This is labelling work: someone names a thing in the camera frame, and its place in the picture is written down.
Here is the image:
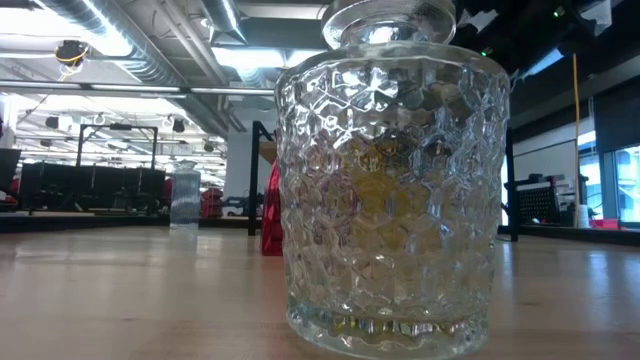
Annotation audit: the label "clear honeycomb wide-rim vase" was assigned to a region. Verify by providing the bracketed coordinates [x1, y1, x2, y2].
[273, 0, 511, 360]

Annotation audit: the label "clear tall ribbed glass vase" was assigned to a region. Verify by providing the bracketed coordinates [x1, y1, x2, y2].
[168, 158, 203, 232]

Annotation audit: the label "red tool cabinet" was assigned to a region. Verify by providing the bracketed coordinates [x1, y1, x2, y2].
[200, 187, 225, 219]

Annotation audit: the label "long ceiling light strip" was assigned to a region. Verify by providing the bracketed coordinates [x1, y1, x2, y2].
[0, 79, 276, 99]

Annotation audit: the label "black pegboard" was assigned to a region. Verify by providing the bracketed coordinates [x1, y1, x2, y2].
[514, 179, 564, 226]

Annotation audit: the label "black workbench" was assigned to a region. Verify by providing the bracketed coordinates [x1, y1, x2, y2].
[17, 160, 169, 214]

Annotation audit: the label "silver corrugated air duct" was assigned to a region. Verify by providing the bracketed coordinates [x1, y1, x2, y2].
[39, 0, 236, 139]

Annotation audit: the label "black metal gantry frame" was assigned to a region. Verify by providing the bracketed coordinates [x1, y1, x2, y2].
[74, 123, 160, 169]

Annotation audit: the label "yellow cable black plug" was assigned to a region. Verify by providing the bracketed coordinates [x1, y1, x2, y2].
[571, 52, 581, 229]

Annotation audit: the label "black ceiling cable reel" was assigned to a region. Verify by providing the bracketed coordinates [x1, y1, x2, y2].
[53, 39, 91, 81]

